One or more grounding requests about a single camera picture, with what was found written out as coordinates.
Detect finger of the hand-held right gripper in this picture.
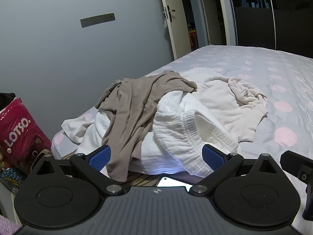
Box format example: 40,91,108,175
280,150,309,174

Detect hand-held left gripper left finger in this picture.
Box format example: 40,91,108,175
31,145,130,196

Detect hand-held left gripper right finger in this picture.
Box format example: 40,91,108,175
189,144,283,197

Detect white shirt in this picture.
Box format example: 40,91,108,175
61,113,108,157

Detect white muslin pants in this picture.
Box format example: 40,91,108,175
94,88,241,178

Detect taupe shirt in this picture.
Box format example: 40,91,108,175
95,70,198,183

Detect smartphone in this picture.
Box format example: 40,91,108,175
156,174,195,193

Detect cream fleece sweater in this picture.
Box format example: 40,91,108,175
180,67,268,144

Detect pink printed bag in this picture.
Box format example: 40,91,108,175
0,97,52,174

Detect colourful patterned bag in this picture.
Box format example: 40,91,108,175
0,149,28,191

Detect polka dot bed sheet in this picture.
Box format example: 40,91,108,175
51,44,313,226

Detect dark cloth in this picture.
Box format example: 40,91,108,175
0,92,16,104

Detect purple fuzzy cloth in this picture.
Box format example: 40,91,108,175
0,216,21,235

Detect orange stool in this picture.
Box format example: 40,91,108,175
188,28,197,52

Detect cream door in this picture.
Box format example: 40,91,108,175
156,0,191,60

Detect dark wardrobe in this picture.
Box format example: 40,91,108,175
215,0,313,59

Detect grey wall plate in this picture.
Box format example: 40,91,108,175
80,13,115,28

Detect black door handle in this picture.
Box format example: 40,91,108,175
162,6,176,22

